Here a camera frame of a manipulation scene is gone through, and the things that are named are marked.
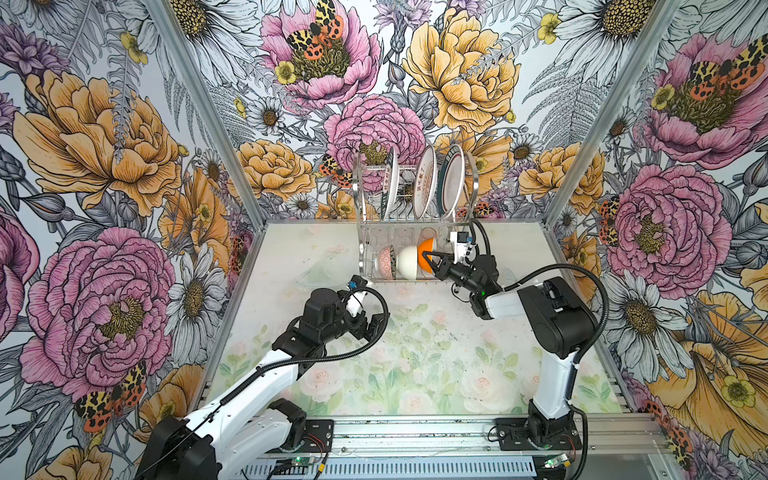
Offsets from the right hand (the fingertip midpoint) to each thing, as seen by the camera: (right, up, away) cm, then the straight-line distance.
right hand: (423, 259), depth 91 cm
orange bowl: (+1, +4, +6) cm, 7 cm away
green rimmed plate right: (+8, +23, -3) cm, 25 cm away
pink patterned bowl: (-11, -1, +1) cm, 11 cm away
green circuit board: (-30, -47, -20) cm, 59 cm away
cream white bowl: (-5, -1, +2) cm, 5 cm away
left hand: (-14, -14, -11) cm, 23 cm away
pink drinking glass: (+2, +8, +11) cm, 14 cm away
